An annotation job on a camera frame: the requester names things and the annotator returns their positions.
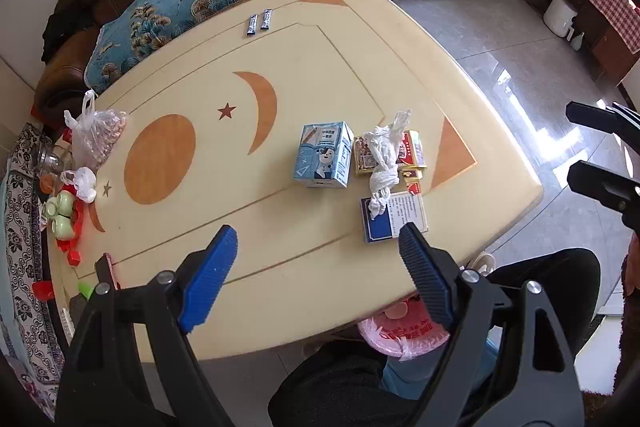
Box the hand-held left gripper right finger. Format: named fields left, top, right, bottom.
left=398, top=222, right=586, bottom=427

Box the blue white milk carton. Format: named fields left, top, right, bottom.
left=292, top=121, right=355, bottom=188

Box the gold cigarette pack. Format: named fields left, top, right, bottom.
left=402, top=167, right=424, bottom=198

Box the white air fryer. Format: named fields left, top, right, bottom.
left=544, top=0, right=579, bottom=39

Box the pink smartphone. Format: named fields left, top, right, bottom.
left=95, top=252, right=121, bottom=291

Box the blue white box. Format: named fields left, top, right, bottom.
left=360, top=191, right=430, bottom=244

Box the person's leg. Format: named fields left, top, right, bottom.
left=267, top=341, right=422, bottom=427
left=480, top=248, right=602, bottom=359

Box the crumpled white plastic wrap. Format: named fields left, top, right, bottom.
left=364, top=109, right=414, bottom=220

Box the person's right leg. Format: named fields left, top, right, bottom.
left=480, top=248, right=602, bottom=359

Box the black clothing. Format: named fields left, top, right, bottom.
left=41, top=9, right=76, bottom=63

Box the person's left leg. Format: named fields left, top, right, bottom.
left=267, top=341, right=422, bottom=427

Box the glass teapot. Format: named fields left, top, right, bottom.
left=32, top=146, right=69, bottom=174

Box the yellow patterned cigarette pack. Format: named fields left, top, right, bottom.
left=354, top=134, right=382, bottom=178

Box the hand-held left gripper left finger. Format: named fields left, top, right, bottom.
left=55, top=225, right=239, bottom=427

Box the small white plastic bag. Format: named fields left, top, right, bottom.
left=60, top=167, right=97, bottom=203

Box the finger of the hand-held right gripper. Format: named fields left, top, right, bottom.
left=566, top=102, right=640, bottom=130
left=567, top=161, right=640, bottom=228

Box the person's light shoe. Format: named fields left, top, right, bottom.
left=467, top=252, right=496, bottom=278

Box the pink lined waste bin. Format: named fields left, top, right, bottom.
left=357, top=297, right=452, bottom=361

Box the plastic bag of peanuts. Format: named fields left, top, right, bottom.
left=64, top=90, right=129, bottom=168

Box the blue patterned seat cover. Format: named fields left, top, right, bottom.
left=84, top=0, right=260, bottom=96

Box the wooden cabinet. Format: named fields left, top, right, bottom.
left=519, top=0, right=640, bottom=86

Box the black white patterned cover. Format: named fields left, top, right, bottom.
left=0, top=122, right=69, bottom=419

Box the red tray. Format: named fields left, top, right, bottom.
left=40, top=188, right=89, bottom=266

